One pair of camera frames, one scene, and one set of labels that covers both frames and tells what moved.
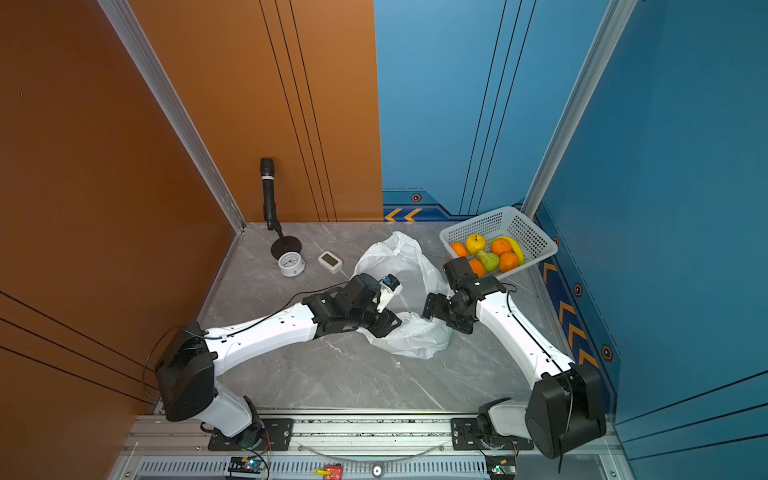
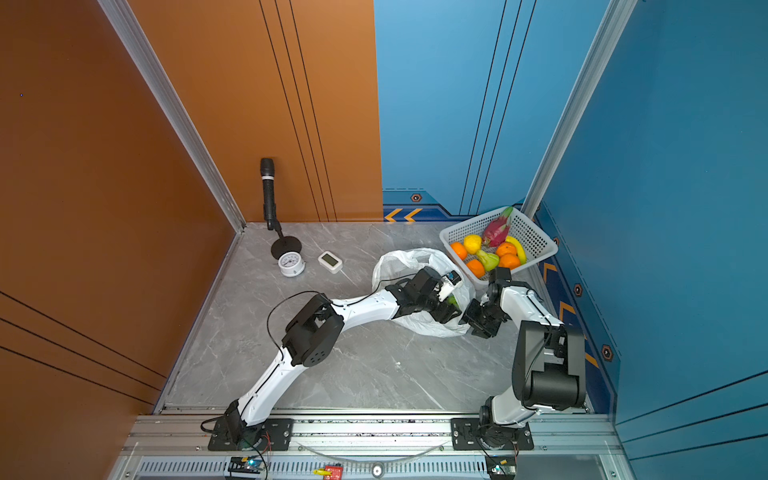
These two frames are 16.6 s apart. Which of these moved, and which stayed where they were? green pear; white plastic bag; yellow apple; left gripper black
Moved: white plastic bag; left gripper black
Stayed: green pear; yellow apple
